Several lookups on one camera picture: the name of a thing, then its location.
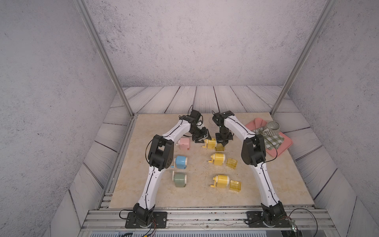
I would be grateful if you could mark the aluminium frame post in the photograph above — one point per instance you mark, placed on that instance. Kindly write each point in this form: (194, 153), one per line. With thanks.
(315, 33)
(85, 15)

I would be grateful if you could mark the yellow transparent tray bottom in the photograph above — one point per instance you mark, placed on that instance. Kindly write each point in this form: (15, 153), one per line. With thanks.
(235, 186)

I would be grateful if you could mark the yellow sharpener bottom row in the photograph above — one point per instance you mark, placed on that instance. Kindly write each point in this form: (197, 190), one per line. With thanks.
(220, 181)

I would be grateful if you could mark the green pencil sharpener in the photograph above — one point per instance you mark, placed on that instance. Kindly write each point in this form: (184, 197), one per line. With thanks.
(179, 179)

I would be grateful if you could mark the left aluminium frame post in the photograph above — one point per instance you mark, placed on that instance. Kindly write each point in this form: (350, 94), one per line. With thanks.
(85, 15)

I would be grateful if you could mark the pink serving tray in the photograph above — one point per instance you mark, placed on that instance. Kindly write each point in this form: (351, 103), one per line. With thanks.
(259, 122)

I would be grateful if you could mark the blue pencil sharpener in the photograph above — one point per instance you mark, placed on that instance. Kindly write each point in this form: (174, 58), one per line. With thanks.
(180, 162)

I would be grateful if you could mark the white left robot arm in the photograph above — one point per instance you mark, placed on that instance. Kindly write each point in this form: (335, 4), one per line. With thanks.
(160, 157)

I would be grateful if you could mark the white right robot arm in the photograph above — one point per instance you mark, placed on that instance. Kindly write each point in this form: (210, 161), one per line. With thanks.
(253, 154)

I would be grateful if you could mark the aluminium front rail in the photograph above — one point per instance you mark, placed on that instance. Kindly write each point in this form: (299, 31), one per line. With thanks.
(235, 221)

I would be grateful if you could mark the yellow sharpener row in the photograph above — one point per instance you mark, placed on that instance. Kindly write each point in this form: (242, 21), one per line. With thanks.
(217, 159)
(210, 144)
(220, 181)

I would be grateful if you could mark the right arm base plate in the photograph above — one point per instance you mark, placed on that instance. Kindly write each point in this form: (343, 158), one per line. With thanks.
(258, 219)

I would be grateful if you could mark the striped ceramic mug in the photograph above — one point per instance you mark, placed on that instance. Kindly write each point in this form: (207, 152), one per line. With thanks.
(272, 128)

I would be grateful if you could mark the olive yellow tray top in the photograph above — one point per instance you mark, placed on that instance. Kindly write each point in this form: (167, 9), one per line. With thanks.
(219, 148)

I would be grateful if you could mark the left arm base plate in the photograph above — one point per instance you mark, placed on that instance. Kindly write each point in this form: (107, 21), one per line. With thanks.
(151, 220)

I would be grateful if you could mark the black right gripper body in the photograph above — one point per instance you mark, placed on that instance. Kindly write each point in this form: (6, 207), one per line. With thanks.
(223, 136)

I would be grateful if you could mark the right aluminium frame post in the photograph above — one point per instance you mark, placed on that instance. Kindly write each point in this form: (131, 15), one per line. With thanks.
(315, 33)

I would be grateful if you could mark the green checkered cloth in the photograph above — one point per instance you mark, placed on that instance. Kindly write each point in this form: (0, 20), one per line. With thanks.
(271, 142)

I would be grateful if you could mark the yellow sharpener top row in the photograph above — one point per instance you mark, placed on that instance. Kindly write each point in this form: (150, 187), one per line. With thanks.
(210, 144)

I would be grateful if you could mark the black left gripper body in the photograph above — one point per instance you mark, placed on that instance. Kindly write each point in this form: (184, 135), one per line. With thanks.
(199, 134)

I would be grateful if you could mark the pink pencil sharpener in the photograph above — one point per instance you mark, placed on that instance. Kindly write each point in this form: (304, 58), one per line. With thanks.
(184, 143)

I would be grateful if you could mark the yellow transparent tray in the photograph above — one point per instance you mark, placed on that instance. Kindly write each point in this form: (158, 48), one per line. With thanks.
(235, 186)
(231, 163)

